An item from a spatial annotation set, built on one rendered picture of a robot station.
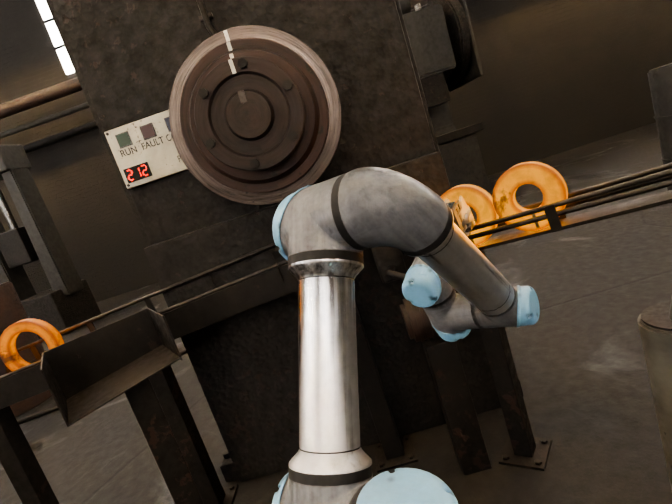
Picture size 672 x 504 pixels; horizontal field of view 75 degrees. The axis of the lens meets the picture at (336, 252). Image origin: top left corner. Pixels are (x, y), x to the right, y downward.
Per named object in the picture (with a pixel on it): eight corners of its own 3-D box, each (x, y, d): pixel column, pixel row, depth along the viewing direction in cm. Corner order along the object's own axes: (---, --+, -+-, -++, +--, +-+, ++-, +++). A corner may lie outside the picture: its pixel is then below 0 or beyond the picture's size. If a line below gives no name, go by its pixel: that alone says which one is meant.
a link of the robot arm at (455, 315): (484, 343, 88) (464, 303, 83) (434, 345, 95) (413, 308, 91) (492, 316, 93) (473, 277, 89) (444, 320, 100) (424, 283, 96)
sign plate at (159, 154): (130, 188, 138) (107, 132, 134) (207, 162, 136) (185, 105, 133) (126, 189, 135) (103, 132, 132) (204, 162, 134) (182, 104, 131)
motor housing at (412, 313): (444, 453, 134) (395, 293, 124) (514, 433, 133) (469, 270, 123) (455, 483, 121) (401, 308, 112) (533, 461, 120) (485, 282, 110)
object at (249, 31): (212, 223, 131) (151, 64, 122) (362, 174, 128) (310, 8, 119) (206, 226, 125) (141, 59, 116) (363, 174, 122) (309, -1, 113)
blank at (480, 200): (430, 195, 116) (425, 198, 113) (486, 175, 106) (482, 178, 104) (451, 249, 118) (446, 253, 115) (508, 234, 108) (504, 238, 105)
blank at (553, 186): (486, 175, 106) (482, 178, 103) (554, 150, 96) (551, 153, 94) (509, 234, 108) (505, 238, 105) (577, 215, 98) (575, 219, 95)
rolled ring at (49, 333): (47, 387, 136) (54, 382, 140) (67, 337, 133) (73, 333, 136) (-10, 363, 135) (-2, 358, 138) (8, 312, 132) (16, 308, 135)
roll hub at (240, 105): (221, 184, 119) (183, 80, 113) (319, 151, 117) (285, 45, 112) (216, 185, 113) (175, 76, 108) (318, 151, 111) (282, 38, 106)
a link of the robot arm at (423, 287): (410, 313, 89) (392, 282, 86) (426, 279, 97) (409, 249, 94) (445, 310, 84) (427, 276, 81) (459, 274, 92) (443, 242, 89)
